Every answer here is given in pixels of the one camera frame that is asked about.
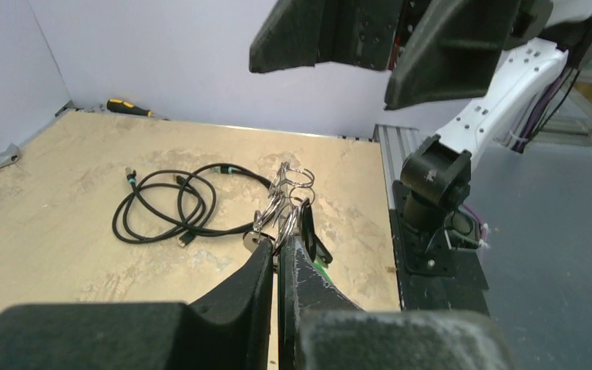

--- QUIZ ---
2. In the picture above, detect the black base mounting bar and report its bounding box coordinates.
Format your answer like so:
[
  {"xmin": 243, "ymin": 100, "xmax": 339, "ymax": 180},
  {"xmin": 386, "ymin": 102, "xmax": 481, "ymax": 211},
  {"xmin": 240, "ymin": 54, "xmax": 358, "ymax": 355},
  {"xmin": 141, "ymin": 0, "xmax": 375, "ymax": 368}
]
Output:
[{"xmin": 389, "ymin": 181, "xmax": 489, "ymax": 316}]

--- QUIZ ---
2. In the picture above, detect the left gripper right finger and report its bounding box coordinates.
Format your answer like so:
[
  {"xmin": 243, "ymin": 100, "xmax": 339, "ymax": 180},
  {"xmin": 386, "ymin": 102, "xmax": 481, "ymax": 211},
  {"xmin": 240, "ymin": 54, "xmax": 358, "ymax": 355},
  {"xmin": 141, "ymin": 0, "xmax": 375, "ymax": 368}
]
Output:
[{"xmin": 278, "ymin": 237, "xmax": 516, "ymax": 369}]

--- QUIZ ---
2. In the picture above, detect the aluminium frame rail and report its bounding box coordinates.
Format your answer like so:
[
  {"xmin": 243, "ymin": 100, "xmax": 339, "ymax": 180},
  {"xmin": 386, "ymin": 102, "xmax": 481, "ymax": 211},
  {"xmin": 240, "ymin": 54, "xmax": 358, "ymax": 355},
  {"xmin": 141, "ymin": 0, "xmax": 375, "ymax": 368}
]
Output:
[{"xmin": 373, "ymin": 124, "xmax": 428, "ymax": 198}]

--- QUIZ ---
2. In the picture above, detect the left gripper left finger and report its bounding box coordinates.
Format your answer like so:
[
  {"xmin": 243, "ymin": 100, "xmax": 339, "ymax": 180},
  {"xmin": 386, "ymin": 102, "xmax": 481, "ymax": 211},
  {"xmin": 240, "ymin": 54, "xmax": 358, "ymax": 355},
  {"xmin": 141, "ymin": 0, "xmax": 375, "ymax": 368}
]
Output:
[{"xmin": 0, "ymin": 242, "xmax": 273, "ymax": 369}]

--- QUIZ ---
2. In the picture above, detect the yellow black screwdriver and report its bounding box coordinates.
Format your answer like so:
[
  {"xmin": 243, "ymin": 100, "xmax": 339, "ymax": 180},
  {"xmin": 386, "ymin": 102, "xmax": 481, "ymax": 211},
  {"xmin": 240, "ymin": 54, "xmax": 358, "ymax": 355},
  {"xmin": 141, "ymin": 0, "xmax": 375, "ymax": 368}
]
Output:
[{"xmin": 106, "ymin": 99, "xmax": 169, "ymax": 120}]

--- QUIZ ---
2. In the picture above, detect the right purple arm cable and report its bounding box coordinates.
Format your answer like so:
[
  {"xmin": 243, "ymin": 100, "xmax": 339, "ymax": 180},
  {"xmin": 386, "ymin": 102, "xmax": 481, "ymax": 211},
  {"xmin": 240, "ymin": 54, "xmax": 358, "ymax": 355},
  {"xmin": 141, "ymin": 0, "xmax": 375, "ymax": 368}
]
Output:
[{"xmin": 510, "ymin": 69, "xmax": 575, "ymax": 154}]

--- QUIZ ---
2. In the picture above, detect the silver key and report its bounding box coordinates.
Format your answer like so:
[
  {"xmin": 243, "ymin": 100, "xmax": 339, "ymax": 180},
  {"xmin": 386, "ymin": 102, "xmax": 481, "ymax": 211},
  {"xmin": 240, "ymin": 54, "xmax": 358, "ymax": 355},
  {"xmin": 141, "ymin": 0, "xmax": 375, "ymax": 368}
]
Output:
[{"xmin": 242, "ymin": 230, "xmax": 263, "ymax": 253}]

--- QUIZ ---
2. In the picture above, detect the long black usb cable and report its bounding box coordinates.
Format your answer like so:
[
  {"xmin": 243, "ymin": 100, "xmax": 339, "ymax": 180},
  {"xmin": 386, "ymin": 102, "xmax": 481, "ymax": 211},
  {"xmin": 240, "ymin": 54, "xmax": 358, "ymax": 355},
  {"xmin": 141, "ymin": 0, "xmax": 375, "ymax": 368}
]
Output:
[{"xmin": 111, "ymin": 163, "xmax": 274, "ymax": 249}]

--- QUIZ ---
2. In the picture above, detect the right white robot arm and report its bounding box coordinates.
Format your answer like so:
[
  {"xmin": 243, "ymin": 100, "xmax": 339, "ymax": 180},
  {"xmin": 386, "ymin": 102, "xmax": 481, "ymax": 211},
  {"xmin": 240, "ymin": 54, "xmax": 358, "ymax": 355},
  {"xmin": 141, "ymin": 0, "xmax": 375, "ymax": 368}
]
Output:
[{"xmin": 249, "ymin": 1, "xmax": 592, "ymax": 244}]

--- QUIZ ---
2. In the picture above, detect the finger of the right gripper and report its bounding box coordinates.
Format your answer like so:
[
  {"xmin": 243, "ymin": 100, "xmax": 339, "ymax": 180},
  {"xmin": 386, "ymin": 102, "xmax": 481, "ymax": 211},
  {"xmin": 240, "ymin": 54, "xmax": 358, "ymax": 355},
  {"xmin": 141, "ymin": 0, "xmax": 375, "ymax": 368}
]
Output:
[
  {"xmin": 249, "ymin": 0, "xmax": 403, "ymax": 73},
  {"xmin": 385, "ymin": 1, "xmax": 520, "ymax": 110}
]

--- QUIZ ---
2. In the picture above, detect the green key tag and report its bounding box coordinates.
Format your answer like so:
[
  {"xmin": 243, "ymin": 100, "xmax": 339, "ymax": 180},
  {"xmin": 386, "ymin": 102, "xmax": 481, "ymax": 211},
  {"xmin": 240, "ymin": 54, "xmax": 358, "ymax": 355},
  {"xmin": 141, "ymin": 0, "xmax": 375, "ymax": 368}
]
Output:
[{"xmin": 314, "ymin": 261, "xmax": 333, "ymax": 284}]

